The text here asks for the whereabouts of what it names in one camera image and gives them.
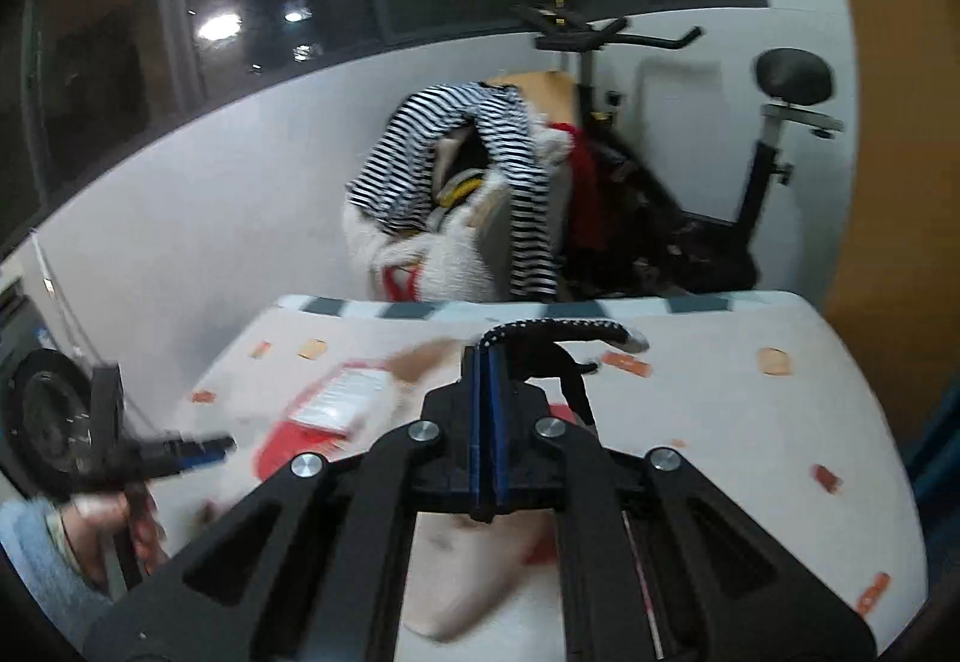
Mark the person's left forearm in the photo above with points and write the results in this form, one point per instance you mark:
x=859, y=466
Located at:
x=37, y=572

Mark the person's left hand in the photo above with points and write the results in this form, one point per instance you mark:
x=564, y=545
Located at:
x=97, y=516

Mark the black white striped shirt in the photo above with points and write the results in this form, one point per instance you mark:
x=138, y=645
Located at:
x=405, y=152

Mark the red garment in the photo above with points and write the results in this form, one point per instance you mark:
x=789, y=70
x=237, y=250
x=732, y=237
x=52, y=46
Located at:
x=589, y=197

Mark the black garment with yellow stripes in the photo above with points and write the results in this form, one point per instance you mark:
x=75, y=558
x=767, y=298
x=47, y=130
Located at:
x=465, y=182

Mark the black dotted cloth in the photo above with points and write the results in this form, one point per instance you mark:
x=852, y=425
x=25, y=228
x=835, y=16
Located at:
x=555, y=328

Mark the blue curtain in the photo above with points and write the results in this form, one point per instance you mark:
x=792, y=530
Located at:
x=926, y=444

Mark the clear plastic box white label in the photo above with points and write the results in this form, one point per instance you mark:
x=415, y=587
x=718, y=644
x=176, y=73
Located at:
x=341, y=400

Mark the wooden chair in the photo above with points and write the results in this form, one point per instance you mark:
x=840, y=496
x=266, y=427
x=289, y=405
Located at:
x=547, y=96

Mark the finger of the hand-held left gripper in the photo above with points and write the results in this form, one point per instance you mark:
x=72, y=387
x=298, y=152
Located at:
x=199, y=448

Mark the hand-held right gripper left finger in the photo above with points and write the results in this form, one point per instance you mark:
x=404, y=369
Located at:
x=480, y=422

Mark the black exercise bike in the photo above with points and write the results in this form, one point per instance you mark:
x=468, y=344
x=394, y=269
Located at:
x=720, y=250

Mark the printed table cover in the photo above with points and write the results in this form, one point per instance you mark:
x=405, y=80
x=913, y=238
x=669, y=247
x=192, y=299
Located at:
x=750, y=422

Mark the orange wooden door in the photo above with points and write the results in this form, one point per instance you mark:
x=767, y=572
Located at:
x=877, y=182

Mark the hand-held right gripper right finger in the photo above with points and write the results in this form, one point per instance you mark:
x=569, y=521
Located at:
x=501, y=422

